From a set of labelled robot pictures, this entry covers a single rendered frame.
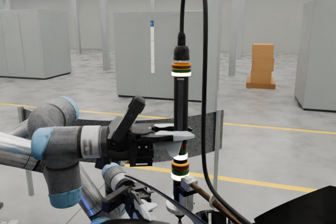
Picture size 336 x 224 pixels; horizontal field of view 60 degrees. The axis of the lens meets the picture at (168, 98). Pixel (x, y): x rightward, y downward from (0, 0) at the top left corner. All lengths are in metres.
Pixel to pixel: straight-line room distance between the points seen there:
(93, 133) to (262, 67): 8.07
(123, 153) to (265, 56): 8.01
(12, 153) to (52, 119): 0.24
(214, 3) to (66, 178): 4.31
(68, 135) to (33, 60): 9.92
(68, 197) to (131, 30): 6.42
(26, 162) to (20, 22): 10.03
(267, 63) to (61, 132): 8.10
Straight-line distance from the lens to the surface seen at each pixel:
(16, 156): 0.82
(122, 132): 0.67
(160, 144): 0.67
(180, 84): 0.65
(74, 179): 0.73
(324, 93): 6.73
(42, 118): 1.01
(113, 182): 1.08
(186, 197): 0.74
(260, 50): 8.56
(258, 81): 8.69
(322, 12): 6.56
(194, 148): 2.74
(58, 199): 0.75
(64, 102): 1.11
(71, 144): 0.68
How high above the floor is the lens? 1.73
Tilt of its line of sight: 14 degrees down
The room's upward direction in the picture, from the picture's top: straight up
